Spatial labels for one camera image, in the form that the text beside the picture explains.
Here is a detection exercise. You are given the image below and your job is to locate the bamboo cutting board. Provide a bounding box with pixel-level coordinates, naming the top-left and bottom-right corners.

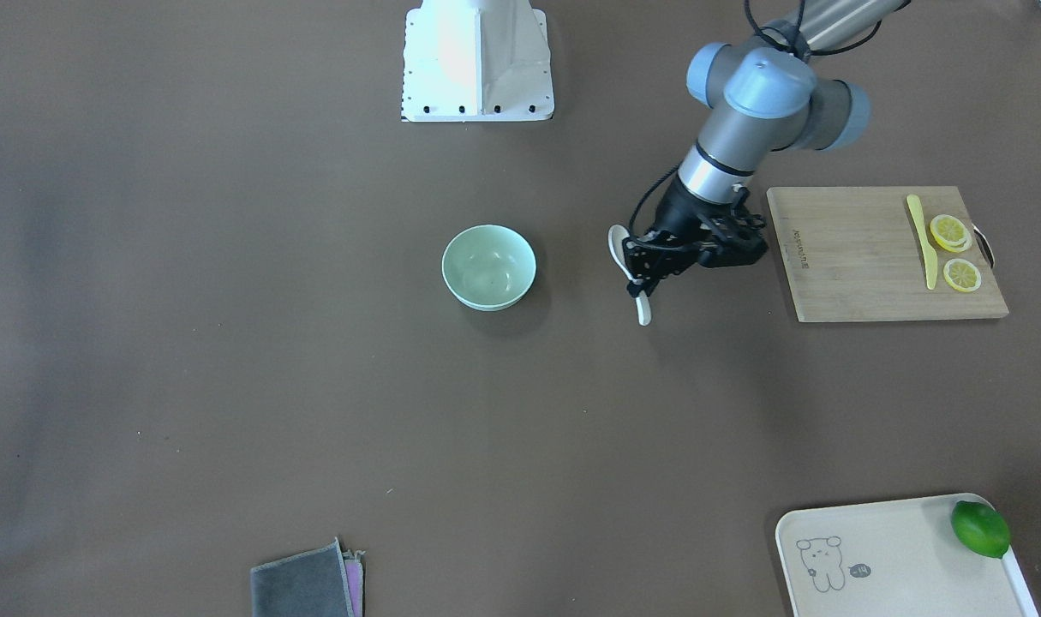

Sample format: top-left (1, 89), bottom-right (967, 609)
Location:
top-left (767, 186), bottom-right (1008, 323)

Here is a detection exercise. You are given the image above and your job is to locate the green lime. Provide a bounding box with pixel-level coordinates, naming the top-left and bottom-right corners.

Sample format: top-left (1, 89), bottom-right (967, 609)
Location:
top-left (950, 500), bottom-right (1011, 560)

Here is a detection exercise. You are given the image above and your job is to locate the lemon slice near knife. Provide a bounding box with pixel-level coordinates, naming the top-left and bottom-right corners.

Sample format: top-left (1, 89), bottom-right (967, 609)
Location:
top-left (928, 214), bottom-right (973, 254)

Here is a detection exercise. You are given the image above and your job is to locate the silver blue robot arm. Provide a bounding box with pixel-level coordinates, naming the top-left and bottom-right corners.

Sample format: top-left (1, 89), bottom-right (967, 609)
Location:
top-left (607, 1), bottom-right (905, 303)

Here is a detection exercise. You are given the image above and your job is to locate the white ceramic spoon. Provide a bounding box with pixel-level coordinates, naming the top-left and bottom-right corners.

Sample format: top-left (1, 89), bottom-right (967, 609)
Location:
top-left (607, 225), bottom-right (652, 326)

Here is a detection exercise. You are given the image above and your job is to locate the lemon slice far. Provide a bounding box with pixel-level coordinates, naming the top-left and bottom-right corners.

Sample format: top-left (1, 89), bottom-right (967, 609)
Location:
top-left (942, 258), bottom-right (983, 293)

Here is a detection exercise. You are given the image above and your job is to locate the light green bowl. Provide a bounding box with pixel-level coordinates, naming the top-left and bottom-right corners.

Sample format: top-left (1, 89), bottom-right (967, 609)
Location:
top-left (440, 225), bottom-right (537, 312)

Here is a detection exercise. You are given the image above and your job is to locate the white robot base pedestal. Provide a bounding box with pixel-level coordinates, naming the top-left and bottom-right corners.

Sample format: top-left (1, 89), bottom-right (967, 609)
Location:
top-left (400, 1), bottom-right (555, 123)

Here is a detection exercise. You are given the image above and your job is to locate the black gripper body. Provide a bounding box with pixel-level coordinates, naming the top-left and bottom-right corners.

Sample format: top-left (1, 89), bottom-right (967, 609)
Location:
top-left (625, 176), bottom-right (769, 282)

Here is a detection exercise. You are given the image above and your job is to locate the cream rabbit tray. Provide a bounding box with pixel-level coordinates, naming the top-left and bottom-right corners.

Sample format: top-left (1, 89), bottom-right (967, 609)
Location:
top-left (775, 493), bottom-right (1038, 616)

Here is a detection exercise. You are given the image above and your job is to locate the grey folded cloth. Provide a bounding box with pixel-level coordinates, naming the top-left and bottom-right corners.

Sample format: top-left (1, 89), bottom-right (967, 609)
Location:
top-left (250, 537), bottom-right (366, 616)

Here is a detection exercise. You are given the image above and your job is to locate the yellow plastic knife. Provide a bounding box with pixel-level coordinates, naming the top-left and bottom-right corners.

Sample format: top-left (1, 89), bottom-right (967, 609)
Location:
top-left (906, 192), bottom-right (939, 291)

